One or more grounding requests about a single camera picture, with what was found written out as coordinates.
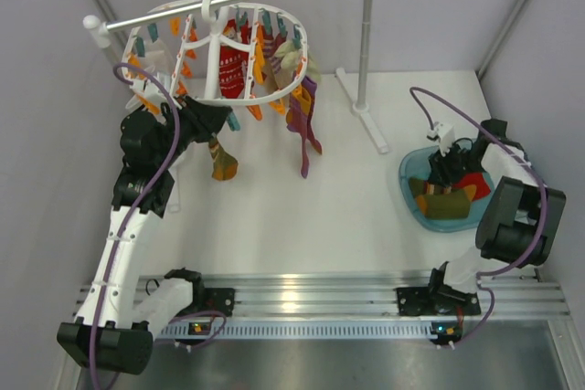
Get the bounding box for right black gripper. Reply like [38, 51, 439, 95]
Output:
[428, 139, 485, 188]

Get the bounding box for red patterned hanging sock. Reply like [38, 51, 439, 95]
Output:
[218, 18, 250, 100]

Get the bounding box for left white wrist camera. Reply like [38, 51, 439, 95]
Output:
[131, 71, 172, 103]

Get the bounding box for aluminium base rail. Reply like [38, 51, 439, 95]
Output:
[155, 272, 569, 344]

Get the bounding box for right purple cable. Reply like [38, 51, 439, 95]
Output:
[409, 86, 549, 345]

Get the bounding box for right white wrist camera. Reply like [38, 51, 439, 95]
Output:
[427, 121, 456, 157]

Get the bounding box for purple orange hanging sock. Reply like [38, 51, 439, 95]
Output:
[260, 33, 324, 179]

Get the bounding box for red sock in basin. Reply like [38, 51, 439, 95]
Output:
[452, 173, 492, 202]

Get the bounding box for olive orange striped sock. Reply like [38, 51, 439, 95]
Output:
[208, 135, 239, 181]

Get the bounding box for white black striped hanging sock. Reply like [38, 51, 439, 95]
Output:
[138, 38, 176, 75]

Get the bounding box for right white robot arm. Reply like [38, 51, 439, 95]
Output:
[426, 119, 567, 315]

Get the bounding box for purple cable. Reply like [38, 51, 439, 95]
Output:
[409, 86, 549, 345]
[89, 60, 182, 390]

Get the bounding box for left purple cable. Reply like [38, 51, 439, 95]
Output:
[89, 60, 182, 390]

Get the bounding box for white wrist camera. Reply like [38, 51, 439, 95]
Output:
[427, 121, 456, 157]
[131, 71, 172, 103]

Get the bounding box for white oval clip hanger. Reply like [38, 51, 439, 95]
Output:
[121, 3, 321, 119]

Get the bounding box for blue plastic basin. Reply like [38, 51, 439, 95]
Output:
[398, 146, 495, 233]

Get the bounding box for cream hanging sock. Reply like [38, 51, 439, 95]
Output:
[273, 40, 321, 89]

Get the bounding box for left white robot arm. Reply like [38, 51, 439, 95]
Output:
[57, 95, 234, 374]

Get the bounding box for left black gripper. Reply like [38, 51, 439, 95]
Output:
[154, 92, 231, 169]

